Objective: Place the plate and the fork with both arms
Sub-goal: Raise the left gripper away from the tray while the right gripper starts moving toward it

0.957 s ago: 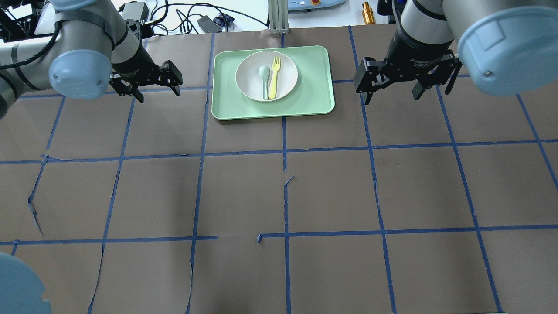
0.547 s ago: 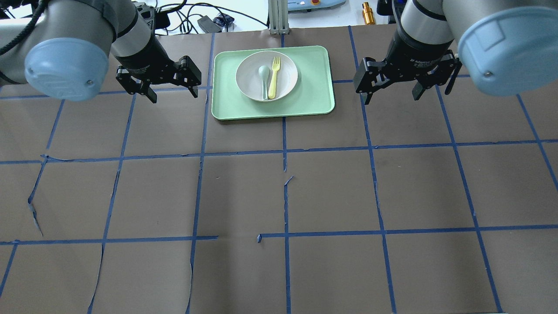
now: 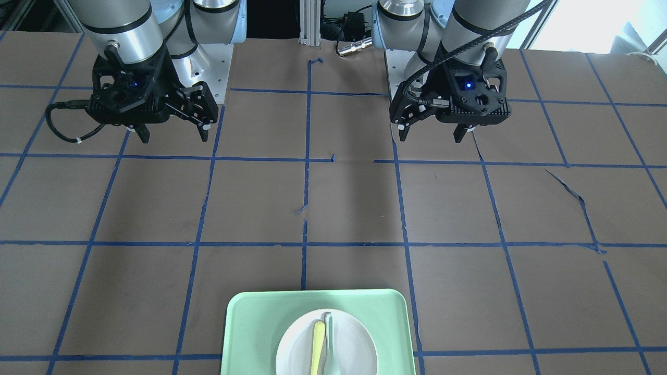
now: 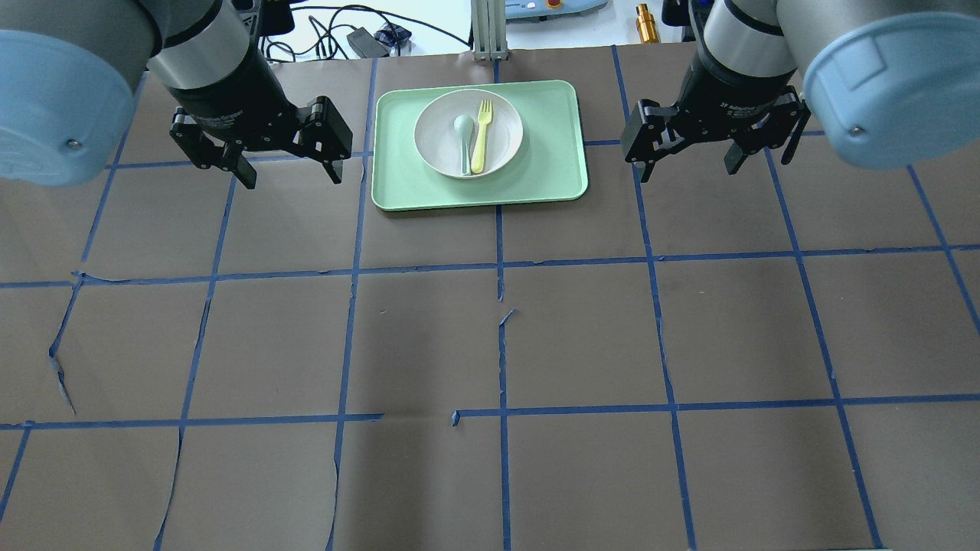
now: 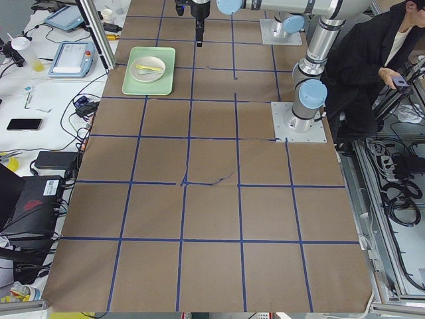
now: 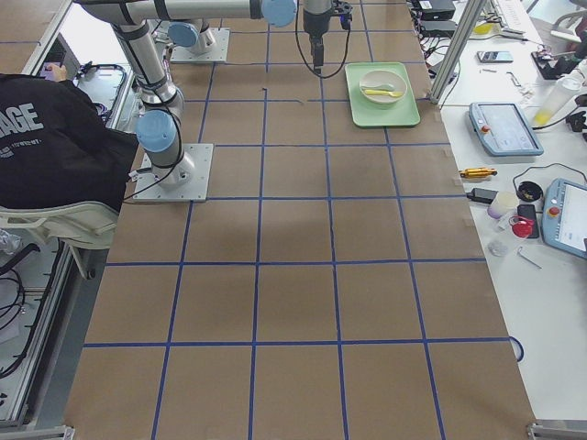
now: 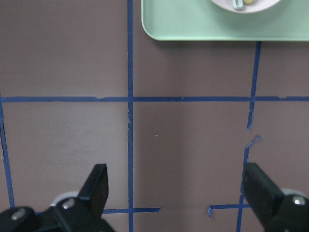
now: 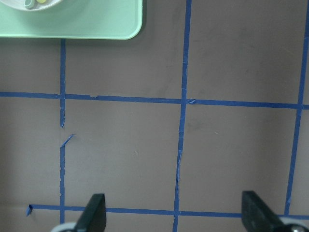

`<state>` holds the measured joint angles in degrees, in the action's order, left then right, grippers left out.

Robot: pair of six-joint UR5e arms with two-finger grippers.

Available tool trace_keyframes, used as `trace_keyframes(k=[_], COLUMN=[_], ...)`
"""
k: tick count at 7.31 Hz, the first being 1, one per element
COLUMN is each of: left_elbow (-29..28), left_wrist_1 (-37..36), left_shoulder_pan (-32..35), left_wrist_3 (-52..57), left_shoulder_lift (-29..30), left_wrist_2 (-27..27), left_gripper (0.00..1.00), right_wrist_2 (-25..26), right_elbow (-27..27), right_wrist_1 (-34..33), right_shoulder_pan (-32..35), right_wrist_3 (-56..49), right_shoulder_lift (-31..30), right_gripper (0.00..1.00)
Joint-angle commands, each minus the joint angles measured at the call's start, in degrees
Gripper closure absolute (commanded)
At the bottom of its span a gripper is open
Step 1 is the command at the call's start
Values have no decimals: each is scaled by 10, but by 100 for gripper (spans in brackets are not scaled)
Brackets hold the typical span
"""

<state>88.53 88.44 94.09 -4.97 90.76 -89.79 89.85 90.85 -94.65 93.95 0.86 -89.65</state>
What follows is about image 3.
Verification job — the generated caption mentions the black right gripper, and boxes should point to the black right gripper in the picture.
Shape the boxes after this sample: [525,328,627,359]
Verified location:
[86,44,219,143]

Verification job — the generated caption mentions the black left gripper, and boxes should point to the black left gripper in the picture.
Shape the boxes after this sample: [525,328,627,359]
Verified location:
[390,49,512,143]

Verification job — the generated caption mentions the yellow plastic fork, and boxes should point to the yellow plastic fork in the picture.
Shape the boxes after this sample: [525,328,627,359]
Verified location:
[308,320,326,375]

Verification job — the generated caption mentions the white round plate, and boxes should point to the white round plate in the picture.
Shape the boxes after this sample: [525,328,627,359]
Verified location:
[275,308,378,374]

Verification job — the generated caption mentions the sage green plastic spoon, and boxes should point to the sage green plastic spoon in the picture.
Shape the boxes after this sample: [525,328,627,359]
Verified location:
[322,312,338,374]

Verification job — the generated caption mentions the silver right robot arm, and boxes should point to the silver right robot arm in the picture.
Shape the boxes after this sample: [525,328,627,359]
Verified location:
[44,1,248,143]

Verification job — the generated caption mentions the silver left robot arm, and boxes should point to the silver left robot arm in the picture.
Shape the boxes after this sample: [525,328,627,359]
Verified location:
[372,1,529,143]

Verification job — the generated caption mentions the light green tray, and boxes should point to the light green tray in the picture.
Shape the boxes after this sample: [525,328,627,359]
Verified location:
[221,288,415,374]

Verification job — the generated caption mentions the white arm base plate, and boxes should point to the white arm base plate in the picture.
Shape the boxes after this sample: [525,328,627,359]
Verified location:
[385,49,422,99]

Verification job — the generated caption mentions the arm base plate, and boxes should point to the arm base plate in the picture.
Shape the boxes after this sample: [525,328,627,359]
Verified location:
[173,44,235,105]

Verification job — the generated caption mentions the black camera cable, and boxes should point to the black camera cable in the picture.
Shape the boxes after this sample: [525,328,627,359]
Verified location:
[45,102,107,144]
[401,0,553,110]

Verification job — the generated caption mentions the aluminium frame post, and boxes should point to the aluminium frame post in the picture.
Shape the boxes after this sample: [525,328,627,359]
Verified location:
[298,0,322,48]

